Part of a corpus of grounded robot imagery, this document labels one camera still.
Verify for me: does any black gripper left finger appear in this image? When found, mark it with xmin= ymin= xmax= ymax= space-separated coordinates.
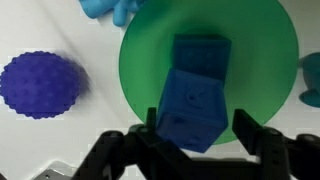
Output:
xmin=71 ymin=107 xmax=193 ymax=180

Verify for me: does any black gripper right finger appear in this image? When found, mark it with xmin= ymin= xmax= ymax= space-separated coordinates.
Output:
xmin=232 ymin=109 xmax=320 ymax=180

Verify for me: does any dark blue block in bowl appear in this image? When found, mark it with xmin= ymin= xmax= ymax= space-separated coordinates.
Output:
xmin=172 ymin=34 xmax=232 ymax=82

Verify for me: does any teal toy piece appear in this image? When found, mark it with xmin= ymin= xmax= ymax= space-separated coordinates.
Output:
xmin=299 ymin=52 xmax=320 ymax=108

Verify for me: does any green plastic bowl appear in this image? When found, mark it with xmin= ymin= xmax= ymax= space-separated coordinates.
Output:
xmin=119 ymin=0 xmax=298 ymax=143

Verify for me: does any purple spiky ball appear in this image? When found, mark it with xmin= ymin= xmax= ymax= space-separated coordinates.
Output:
xmin=0 ymin=51 xmax=80 ymax=119

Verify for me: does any light blue toy piece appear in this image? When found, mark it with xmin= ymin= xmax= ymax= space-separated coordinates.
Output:
xmin=79 ymin=0 xmax=147 ymax=27

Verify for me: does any grey metal bracket plate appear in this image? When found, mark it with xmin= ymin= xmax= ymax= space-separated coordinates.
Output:
xmin=31 ymin=161 xmax=77 ymax=180

